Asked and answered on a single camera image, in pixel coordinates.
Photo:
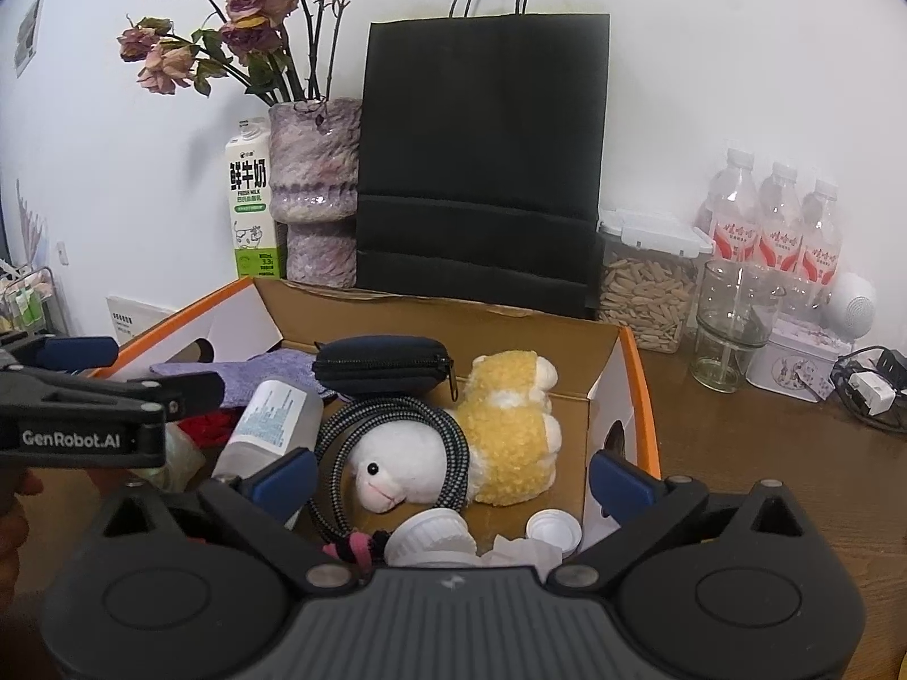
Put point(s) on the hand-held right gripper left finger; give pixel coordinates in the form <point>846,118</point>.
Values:
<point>283,485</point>

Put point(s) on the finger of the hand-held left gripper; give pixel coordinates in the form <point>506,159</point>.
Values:
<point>78,353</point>
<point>191,389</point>

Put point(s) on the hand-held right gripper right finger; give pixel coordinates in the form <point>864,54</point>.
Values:
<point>623,485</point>

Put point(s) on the dark red fabric item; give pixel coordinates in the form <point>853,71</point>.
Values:
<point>209,431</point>

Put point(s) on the translucent plastic box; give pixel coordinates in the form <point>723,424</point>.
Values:
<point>276,418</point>

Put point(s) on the iridescent plastic wrap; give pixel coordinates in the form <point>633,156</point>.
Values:
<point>181,460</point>

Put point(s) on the purple fabric pouch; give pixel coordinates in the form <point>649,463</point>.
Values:
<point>269,368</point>

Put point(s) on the white bottle cap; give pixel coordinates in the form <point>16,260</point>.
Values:
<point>554,533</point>

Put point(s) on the white yellow plush alpaca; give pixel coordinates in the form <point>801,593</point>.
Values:
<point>510,439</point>

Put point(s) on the white tissue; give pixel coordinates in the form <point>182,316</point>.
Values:
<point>517,554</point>

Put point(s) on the navy zip pouch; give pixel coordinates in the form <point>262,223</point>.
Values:
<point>382,365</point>

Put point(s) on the red cardboard box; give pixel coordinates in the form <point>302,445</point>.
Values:
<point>397,319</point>

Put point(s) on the wooden desktop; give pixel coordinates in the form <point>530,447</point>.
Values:
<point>744,453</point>

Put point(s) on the person's left hand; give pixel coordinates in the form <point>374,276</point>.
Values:
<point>28,483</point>

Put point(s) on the white flat panel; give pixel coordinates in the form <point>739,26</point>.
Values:
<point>138,319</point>

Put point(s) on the clear glass cup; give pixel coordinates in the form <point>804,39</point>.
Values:
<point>733,340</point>

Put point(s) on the clear jar of seeds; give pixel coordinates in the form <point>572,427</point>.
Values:
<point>645,297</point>

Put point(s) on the white green milk carton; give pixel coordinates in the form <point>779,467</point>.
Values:
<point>251,205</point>

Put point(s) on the pale printed tin box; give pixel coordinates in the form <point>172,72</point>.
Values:
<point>801,368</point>

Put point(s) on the purple mottled vase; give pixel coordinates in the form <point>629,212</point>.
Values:
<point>315,184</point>

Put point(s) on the white charger plug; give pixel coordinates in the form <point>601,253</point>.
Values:
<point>871,391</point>

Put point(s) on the clear red label water bottle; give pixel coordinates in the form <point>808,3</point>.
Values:
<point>779,227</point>
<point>822,241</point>
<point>733,219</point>

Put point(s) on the white round speaker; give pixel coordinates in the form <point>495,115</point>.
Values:
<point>854,304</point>

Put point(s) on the black paper bag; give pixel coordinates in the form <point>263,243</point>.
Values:
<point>482,156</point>

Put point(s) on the dried rose bouquet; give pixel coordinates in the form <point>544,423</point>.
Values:
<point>248,7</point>

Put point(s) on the white wall socket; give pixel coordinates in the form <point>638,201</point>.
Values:
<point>62,253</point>

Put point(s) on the purple wall decal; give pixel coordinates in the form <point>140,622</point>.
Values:
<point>32,223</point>

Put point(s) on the wall poster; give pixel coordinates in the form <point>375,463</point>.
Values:
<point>30,32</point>

